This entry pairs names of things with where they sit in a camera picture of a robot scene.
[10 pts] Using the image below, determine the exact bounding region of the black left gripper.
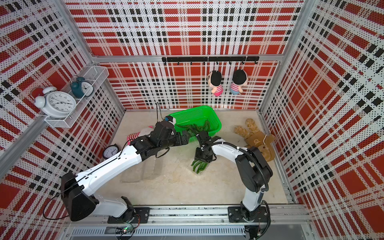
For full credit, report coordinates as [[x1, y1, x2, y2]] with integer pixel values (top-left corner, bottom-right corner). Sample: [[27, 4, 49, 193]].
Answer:
[[158, 130, 191, 152]]

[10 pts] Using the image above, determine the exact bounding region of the green plastic basket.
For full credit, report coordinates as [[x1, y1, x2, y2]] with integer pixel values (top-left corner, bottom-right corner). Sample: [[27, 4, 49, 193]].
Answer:
[[170, 106, 222, 143]]

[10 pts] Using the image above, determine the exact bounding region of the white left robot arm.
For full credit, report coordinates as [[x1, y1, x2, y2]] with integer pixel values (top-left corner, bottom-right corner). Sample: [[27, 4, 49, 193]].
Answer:
[[60, 121, 190, 223]]

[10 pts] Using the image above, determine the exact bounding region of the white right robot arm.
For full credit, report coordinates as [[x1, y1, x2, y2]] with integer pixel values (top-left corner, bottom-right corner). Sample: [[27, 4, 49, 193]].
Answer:
[[192, 131, 273, 222]]

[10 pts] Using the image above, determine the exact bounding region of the pink striped plush toy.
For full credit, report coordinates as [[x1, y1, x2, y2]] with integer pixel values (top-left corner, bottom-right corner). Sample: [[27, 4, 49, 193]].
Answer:
[[127, 126, 154, 143]]

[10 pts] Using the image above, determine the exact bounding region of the brown plush bear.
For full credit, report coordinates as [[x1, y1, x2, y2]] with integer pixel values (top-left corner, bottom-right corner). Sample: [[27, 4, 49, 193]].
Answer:
[[234, 119, 276, 162]]

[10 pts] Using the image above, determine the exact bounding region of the black alarm clock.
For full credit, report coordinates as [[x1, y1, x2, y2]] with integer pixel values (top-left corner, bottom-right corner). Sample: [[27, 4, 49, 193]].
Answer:
[[103, 144, 120, 160]]

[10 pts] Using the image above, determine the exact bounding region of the hanging doll pink shirt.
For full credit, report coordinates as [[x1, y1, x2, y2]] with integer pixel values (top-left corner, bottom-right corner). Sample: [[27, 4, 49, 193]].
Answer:
[[208, 71, 223, 97]]

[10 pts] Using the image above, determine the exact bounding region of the hanging doll striped shirt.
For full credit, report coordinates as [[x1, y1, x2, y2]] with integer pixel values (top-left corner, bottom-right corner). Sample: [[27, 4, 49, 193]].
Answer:
[[230, 70, 249, 95]]

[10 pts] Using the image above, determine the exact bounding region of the teal alarm clock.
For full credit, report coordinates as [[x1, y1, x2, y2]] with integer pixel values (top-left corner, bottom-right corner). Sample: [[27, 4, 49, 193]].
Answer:
[[70, 77, 94, 99]]

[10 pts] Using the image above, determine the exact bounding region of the green circuit board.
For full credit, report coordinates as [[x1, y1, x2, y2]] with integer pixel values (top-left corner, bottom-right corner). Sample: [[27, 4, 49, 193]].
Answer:
[[116, 227, 134, 236]]

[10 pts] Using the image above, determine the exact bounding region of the white alarm clock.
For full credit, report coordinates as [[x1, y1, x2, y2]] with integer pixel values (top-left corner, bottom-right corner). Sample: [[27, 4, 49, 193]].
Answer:
[[31, 86, 77, 119]]

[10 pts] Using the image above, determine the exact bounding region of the white wire wall shelf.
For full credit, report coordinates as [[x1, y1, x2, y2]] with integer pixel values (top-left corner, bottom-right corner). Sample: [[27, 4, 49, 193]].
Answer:
[[45, 66, 109, 128]]

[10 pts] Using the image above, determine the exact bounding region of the black hook rail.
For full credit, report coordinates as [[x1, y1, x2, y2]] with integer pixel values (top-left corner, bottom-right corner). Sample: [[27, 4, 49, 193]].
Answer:
[[162, 56, 260, 64]]

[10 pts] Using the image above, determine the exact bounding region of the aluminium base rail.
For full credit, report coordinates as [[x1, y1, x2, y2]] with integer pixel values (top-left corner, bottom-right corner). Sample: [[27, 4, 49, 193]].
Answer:
[[59, 204, 318, 240]]

